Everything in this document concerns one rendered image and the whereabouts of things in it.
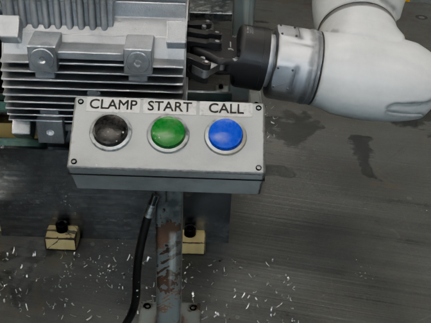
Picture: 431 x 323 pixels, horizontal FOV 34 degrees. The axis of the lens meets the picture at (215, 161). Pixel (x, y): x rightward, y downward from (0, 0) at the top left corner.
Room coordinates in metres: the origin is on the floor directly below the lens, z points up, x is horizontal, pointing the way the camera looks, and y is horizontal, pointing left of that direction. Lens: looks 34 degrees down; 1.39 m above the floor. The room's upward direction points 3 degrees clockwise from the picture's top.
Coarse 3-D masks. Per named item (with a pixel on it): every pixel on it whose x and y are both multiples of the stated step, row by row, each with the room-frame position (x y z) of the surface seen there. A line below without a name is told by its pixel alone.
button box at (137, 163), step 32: (128, 128) 0.52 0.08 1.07; (192, 128) 0.52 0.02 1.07; (256, 128) 0.53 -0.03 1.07; (96, 160) 0.49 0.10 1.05; (128, 160) 0.50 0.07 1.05; (160, 160) 0.50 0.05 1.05; (192, 160) 0.50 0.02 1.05; (224, 160) 0.50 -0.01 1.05; (256, 160) 0.50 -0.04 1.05; (224, 192) 0.52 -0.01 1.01; (256, 192) 0.51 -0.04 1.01
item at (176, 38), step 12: (0, 24) 0.69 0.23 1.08; (12, 24) 0.69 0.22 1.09; (168, 24) 0.70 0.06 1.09; (180, 24) 0.70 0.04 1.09; (0, 36) 0.68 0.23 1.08; (12, 36) 0.68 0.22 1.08; (168, 36) 0.69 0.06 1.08; (180, 36) 0.69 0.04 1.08; (168, 48) 0.70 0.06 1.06; (180, 48) 0.70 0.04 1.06; (12, 120) 0.69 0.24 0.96; (12, 132) 0.68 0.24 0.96; (24, 132) 0.68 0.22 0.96
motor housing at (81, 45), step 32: (128, 0) 0.73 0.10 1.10; (160, 0) 0.74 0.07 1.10; (32, 32) 0.70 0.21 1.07; (64, 32) 0.71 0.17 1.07; (96, 32) 0.71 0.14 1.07; (128, 32) 0.71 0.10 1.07; (160, 32) 0.71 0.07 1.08; (64, 64) 0.67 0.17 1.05; (96, 64) 0.67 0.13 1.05; (160, 64) 0.68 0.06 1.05; (32, 96) 0.68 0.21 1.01; (64, 96) 0.67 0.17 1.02; (96, 96) 0.67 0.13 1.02; (128, 96) 0.67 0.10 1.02; (160, 96) 0.67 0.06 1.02
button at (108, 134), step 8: (104, 120) 0.52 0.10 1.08; (112, 120) 0.52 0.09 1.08; (120, 120) 0.52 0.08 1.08; (96, 128) 0.51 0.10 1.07; (104, 128) 0.51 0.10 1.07; (112, 128) 0.51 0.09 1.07; (120, 128) 0.51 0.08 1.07; (96, 136) 0.51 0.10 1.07; (104, 136) 0.51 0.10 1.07; (112, 136) 0.51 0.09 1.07; (120, 136) 0.51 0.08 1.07; (104, 144) 0.50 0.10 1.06; (112, 144) 0.50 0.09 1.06
